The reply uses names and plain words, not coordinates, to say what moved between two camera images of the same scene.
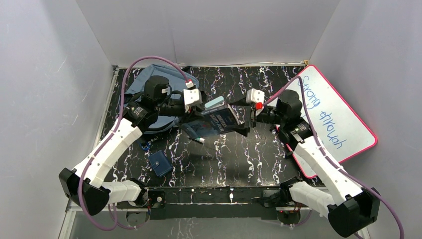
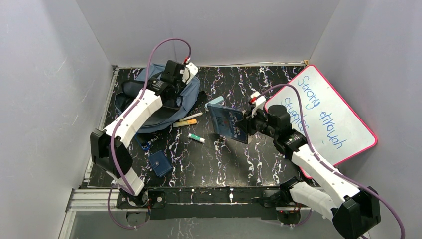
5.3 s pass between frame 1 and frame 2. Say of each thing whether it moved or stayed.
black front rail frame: stayed
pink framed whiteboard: stayed
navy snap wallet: stayed
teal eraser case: stayed
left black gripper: moved
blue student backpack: moved
